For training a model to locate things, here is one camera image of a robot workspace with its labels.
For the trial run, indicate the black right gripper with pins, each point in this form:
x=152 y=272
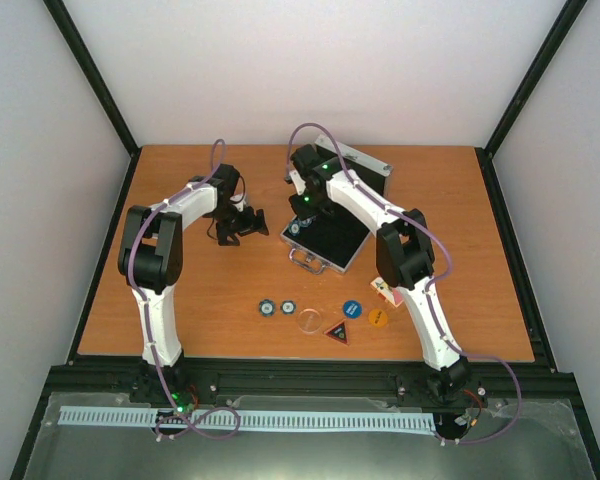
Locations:
x=303 y=213

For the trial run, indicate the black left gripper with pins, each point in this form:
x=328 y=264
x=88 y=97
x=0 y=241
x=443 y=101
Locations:
x=247 y=228

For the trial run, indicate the aluminium poker case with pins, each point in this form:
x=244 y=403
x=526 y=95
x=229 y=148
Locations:
x=333 y=238

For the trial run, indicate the blue white poker chip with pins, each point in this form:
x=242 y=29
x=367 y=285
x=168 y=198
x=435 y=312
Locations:
x=288 y=307
x=267 y=308

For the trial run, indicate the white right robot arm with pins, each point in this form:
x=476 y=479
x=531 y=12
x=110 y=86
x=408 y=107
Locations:
x=404 y=253

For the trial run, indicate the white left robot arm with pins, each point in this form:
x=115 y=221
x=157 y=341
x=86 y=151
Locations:
x=152 y=250

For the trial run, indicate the blue round token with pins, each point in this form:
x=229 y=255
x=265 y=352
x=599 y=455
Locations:
x=352 y=309

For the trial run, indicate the clear round disc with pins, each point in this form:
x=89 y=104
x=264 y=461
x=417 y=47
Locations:
x=309 y=321

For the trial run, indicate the pink playing card deck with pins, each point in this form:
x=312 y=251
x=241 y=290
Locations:
x=386 y=292

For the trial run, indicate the orange round token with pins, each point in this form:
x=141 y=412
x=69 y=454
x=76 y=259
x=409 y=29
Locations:
x=378 y=317

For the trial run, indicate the black red triangle token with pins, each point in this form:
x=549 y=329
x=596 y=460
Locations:
x=338 y=332

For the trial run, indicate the black aluminium frame rail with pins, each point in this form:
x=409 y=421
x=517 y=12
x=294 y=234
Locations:
x=409 y=384

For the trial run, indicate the white cable duct strip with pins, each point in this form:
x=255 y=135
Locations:
x=251 y=420

